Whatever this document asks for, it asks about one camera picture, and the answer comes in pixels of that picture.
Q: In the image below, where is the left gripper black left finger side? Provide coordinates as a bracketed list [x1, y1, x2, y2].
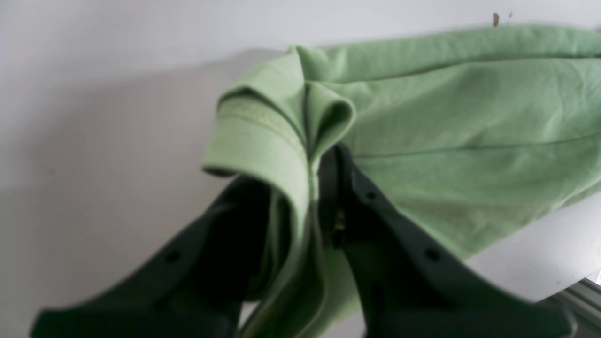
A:
[31, 176, 271, 338]

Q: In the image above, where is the left gripper black right finger shirt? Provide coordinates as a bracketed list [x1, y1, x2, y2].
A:
[318, 144, 577, 338]

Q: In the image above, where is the green polo T-shirt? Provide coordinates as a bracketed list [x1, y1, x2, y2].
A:
[202, 26, 601, 338]

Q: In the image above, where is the aluminium frame post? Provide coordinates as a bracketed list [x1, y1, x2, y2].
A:
[552, 278, 601, 332]

